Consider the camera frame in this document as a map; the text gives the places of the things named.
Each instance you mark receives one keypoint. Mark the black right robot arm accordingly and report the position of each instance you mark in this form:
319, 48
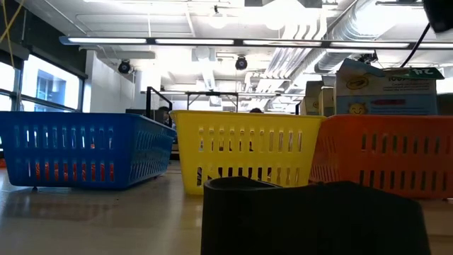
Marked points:
440, 12

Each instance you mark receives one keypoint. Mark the large office window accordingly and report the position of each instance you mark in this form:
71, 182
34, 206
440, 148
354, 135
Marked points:
49, 85

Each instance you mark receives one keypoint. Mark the silver spiral ventilation duct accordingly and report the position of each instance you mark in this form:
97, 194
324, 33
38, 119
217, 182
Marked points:
350, 28

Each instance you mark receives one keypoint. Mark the black ceiling spotlight cluster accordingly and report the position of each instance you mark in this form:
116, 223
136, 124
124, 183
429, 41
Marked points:
368, 58

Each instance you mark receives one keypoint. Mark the orange plastic basket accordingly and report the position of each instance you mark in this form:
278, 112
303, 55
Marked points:
389, 159

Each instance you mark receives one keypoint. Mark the black rubber wristband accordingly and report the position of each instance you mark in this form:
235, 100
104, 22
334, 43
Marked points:
311, 219

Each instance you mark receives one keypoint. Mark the person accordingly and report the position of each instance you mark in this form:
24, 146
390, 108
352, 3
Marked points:
163, 115
256, 110

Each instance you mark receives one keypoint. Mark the blue plastic basket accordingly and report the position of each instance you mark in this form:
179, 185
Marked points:
85, 154

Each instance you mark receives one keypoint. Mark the long ceiling light strip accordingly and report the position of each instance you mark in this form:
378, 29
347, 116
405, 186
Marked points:
194, 41

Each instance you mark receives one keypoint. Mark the black metal background frame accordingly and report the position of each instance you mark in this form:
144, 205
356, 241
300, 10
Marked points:
212, 93

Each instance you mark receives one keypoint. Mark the yellow plastic basket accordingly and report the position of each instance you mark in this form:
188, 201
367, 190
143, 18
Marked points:
247, 156

